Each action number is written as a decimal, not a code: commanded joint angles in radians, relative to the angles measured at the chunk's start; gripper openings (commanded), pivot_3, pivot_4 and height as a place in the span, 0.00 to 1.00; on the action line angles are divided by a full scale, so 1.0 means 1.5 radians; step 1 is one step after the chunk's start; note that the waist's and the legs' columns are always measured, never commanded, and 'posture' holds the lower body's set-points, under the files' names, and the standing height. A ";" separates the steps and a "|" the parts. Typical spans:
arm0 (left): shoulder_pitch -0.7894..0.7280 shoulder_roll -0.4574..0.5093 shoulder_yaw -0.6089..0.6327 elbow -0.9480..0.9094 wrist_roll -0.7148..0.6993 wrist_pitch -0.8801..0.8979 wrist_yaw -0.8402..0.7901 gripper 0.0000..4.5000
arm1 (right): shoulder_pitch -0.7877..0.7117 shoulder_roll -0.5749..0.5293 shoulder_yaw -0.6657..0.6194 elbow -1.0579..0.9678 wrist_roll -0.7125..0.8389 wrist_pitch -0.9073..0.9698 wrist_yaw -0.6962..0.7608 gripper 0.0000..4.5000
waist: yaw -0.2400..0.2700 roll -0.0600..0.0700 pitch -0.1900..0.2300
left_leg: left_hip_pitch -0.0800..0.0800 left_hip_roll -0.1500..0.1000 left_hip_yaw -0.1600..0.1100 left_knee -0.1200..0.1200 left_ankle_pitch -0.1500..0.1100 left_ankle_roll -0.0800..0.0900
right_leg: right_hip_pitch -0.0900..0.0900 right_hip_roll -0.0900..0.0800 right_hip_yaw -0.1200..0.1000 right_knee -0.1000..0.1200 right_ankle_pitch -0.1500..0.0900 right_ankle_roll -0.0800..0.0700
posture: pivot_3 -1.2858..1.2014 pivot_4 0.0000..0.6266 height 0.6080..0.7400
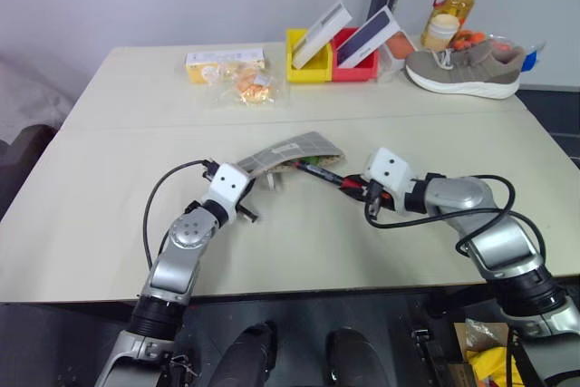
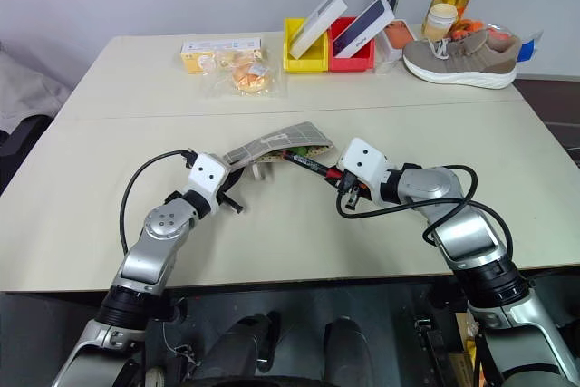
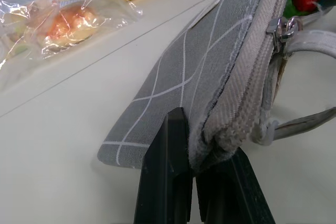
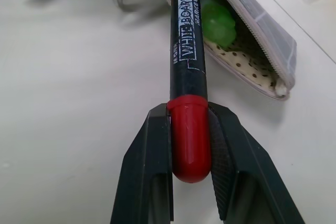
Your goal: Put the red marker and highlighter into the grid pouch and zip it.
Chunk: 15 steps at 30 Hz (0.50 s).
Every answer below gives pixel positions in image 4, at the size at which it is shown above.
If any red cap whiteboard marker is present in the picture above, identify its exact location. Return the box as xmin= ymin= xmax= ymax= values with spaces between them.
xmin=167 ymin=0 xmax=213 ymax=184

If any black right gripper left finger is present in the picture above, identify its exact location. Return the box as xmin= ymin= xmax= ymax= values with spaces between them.
xmin=110 ymin=103 xmax=175 ymax=224

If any green highlighter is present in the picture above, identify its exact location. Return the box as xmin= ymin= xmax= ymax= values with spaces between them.
xmin=199 ymin=0 xmax=237 ymax=49

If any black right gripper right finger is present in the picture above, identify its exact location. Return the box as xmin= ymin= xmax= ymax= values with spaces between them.
xmin=206 ymin=102 xmax=306 ymax=224

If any grid pouch with dotted lining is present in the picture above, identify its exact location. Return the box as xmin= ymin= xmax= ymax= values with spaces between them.
xmin=107 ymin=0 xmax=298 ymax=101

